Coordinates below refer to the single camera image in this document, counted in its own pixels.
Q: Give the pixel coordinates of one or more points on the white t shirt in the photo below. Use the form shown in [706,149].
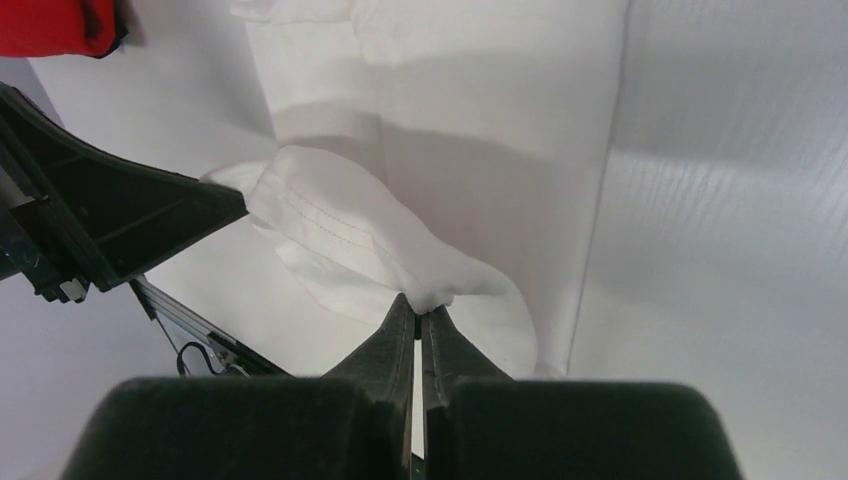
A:
[448,150]

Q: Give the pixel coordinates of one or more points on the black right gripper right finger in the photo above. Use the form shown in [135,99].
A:
[479,423]

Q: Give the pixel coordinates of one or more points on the red folded t shirt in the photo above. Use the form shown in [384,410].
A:
[33,28]

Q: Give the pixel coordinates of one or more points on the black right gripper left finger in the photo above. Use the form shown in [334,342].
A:
[354,422]

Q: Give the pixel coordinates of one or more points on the aluminium frame rail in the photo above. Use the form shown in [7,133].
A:
[221,353]

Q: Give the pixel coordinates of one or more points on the black folded t shirt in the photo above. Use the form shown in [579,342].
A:
[114,26]

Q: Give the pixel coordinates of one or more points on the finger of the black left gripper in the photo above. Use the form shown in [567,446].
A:
[74,216]

